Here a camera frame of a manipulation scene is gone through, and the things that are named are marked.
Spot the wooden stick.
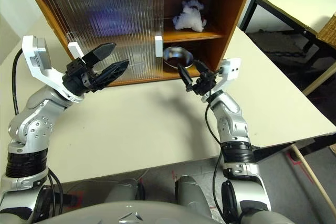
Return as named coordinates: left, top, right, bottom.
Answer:
left=292, top=145, right=333, bottom=210

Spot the white red green plush toy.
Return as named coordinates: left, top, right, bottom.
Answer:
left=172, top=0, right=205, bottom=33

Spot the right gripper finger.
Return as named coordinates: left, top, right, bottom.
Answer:
left=193, top=60, right=211, bottom=76
left=177, top=63, right=194, bottom=91

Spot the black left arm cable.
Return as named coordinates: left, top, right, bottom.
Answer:
left=12, top=49, right=64, bottom=217

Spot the dark grey rounded shape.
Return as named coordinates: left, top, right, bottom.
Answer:
left=175, top=175, right=211, bottom=210
left=104, top=178, right=144, bottom=204

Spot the ribbed clear sliding door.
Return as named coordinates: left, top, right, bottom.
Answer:
left=43, top=0, right=165, bottom=83

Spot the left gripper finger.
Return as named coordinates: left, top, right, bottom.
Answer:
left=83, top=42, right=117, bottom=65
left=93, top=60, right=130, bottom=90

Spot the woven wicker basket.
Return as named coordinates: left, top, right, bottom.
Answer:
left=316, top=13, right=336, bottom=43

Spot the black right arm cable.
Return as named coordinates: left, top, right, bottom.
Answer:
left=204, top=87, right=229, bottom=222

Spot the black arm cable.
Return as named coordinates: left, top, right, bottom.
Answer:
left=12, top=49, right=64, bottom=217
left=204, top=87, right=229, bottom=222

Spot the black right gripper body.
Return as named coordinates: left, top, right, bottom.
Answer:
left=187, top=69, right=218, bottom=97

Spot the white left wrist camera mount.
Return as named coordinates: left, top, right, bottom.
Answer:
left=21, top=35, right=85, bottom=103

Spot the purple tissue pack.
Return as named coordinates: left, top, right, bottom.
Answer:
left=85, top=5, right=132, bottom=37

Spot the silver robot torso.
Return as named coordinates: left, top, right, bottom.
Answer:
left=34, top=200, right=226, bottom=224

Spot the beige side table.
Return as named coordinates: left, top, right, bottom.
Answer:
left=238, top=0, right=336, bottom=96

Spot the white door handle block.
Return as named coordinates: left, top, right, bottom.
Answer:
left=154, top=35, right=163, bottom=58
left=67, top=41, right=85, bottom=59

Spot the shiny metal bowl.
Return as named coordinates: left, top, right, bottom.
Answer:
left=162, top=46, right=195, bottom=69

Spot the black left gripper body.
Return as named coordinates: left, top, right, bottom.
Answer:
left=62, top=57, right=102, bottom=97

